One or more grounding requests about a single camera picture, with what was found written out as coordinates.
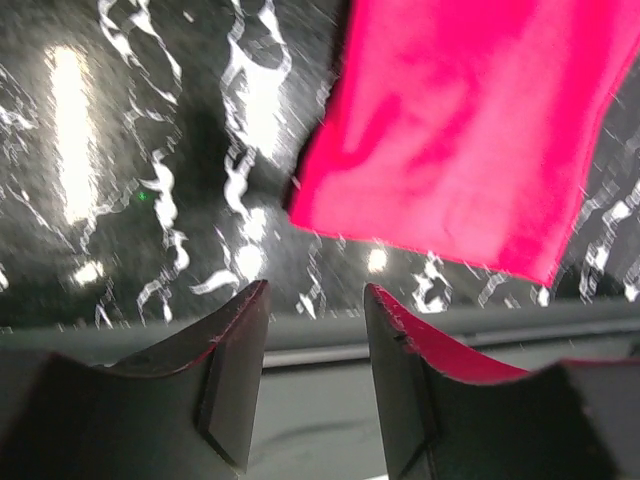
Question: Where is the aluminium frame rail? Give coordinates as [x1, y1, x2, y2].
[1, 301, 639, 368]

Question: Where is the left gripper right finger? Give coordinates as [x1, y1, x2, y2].
[364, 284, 639, 479]

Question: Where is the bright pink t shirt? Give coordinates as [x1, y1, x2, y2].
[289, 1, 639, 286]

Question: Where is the black marble pattern mat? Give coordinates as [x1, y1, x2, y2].
[1, 1, 639, 334]

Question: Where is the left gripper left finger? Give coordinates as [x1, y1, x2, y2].
[1, 281, 269, 479]

